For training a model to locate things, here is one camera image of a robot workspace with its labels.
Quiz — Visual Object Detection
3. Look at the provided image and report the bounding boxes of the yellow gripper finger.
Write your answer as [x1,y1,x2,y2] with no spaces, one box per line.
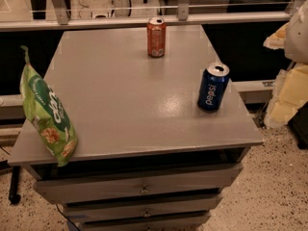
[264,64,308,128]
[263,23,289,50]

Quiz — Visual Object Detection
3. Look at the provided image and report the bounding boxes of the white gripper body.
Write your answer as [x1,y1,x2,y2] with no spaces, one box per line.
[284,0,308,64]

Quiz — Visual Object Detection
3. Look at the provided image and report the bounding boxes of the orange coke can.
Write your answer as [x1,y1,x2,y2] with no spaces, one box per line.
[147,17,167,58]

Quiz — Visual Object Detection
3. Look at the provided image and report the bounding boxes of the blue pepsi can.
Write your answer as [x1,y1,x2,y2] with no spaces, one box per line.
[197,63,230,112]

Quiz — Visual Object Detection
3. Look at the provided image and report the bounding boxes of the green rice chip bag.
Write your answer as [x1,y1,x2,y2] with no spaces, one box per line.
[19,45,78,167]

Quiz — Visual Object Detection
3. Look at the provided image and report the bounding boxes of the grey drawer cabinet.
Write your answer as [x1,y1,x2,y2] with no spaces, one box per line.
[10,25,263,231]

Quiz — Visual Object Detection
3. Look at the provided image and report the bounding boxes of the metal railing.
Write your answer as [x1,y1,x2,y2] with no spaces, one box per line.
[0,0,306,32]

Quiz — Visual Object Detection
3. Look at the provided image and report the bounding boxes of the black stand leg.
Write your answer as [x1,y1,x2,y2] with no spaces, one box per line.
[9,167,21,205]

